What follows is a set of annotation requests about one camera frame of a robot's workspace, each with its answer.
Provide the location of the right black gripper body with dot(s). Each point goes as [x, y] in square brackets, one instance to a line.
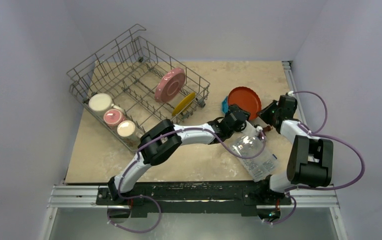
[267, 115]

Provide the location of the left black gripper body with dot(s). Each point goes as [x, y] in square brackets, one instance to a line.
[242, 127]

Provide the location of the red plate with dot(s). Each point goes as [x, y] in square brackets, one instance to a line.
[246, 99]

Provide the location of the yellow black saucer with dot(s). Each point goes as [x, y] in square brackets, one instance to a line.
[183, 103]

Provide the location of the pink dotted plate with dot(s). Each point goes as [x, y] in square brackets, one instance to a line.
[170, 85]

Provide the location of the pink mug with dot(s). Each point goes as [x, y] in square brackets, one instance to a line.
[113, 117]

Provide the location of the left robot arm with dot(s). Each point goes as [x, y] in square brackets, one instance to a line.
[158, 145]

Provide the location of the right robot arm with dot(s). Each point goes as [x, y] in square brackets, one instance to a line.
[310, 162]

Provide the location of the blue plate under stack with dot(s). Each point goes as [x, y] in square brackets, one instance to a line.
[224, 105]

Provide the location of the clear plastic screw box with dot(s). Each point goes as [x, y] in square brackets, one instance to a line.
[255, 157]

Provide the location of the grey wire dish rack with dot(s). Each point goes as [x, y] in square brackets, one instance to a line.
[129, 68]

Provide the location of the black base frame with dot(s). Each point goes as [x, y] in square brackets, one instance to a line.
[244, 197]

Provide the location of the aluminium rail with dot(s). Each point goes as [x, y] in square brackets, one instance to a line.
[334, 210]

